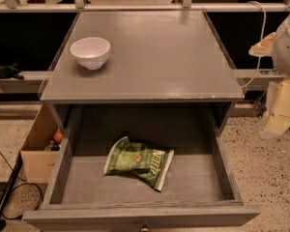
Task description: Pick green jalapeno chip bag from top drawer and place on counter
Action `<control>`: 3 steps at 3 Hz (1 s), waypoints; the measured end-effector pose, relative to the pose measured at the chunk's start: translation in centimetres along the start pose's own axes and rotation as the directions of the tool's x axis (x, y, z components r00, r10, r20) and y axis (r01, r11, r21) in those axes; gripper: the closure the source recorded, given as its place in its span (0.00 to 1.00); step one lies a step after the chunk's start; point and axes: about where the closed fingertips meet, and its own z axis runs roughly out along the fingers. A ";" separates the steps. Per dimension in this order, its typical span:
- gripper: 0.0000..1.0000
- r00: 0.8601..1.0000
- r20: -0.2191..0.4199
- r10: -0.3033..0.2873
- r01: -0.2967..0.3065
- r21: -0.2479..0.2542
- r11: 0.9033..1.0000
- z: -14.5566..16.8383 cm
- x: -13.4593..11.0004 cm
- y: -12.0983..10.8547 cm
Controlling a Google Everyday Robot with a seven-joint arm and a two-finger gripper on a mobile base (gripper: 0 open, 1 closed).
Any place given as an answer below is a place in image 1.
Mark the metal drawer knob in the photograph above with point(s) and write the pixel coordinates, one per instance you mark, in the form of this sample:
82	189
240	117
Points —
144	228

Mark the white bowl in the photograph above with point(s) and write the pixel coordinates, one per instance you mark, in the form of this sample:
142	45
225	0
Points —
90	53

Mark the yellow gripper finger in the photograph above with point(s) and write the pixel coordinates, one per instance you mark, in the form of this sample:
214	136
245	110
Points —
278	108
264	47

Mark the black object on rail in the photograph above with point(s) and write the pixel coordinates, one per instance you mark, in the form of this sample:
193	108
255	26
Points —
10	71

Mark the metal frame rail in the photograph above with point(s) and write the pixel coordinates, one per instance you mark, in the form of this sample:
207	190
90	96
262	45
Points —
205	7

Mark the cardboard box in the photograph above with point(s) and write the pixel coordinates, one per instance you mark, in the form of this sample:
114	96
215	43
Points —
39	151

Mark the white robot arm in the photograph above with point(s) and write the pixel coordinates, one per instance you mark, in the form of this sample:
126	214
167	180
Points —
277	46

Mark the green jalapeno chip bag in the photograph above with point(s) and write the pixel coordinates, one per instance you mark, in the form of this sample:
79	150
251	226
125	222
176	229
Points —
148	163

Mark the open grey top drawer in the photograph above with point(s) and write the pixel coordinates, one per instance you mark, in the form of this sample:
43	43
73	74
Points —
199	189

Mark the orange ball in box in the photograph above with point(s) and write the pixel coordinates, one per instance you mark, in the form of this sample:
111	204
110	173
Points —
58	137

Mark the grey cabinet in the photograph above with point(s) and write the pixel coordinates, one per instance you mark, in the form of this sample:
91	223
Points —
156	58

